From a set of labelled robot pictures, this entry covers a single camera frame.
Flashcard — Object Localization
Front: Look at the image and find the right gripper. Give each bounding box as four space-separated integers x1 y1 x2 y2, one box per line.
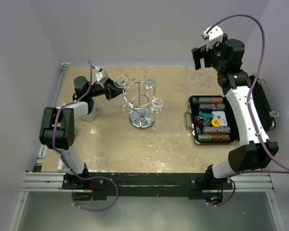
193 38 227 73

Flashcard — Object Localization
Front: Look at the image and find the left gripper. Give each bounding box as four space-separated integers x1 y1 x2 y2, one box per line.
87 77 126 100

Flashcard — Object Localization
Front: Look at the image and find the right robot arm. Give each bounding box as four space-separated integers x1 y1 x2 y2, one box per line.
192 33 279 189

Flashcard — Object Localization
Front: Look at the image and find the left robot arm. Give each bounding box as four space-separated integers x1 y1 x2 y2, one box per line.
39 76 122 189

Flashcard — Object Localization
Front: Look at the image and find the chrome wine glass rack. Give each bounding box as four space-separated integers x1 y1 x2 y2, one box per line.
123 78 156 130

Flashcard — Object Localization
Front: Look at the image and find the back right wine glass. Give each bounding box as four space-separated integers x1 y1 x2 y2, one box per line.
144 75 157 97

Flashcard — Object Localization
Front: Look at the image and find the front right wine glass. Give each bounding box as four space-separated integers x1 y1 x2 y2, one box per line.
151 98 164 115

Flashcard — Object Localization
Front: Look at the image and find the white charging stand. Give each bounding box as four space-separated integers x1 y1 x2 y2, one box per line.
80 99 100 122

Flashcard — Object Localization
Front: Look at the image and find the black poker chip case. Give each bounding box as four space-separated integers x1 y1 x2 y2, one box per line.
188 71 278 151

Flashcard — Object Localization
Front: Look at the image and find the yellow round dealer button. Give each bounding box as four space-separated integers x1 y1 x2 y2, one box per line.
211 118 222 127

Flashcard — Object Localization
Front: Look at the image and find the white handheld device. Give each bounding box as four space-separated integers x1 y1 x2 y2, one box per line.
57 158 65 171

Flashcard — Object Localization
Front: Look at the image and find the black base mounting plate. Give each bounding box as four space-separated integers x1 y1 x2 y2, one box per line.
62 172 233 201

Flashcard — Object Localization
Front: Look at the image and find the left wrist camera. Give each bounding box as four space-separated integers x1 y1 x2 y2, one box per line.
96 69 109 85

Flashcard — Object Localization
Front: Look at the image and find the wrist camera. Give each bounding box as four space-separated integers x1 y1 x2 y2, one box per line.
96 69 109 85
202 26 223 51

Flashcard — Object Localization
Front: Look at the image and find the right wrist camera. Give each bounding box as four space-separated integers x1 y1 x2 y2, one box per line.
202 26 223 51

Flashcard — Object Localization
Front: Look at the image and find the aluminium rail frame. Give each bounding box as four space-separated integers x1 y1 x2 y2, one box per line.
22 64 274 192

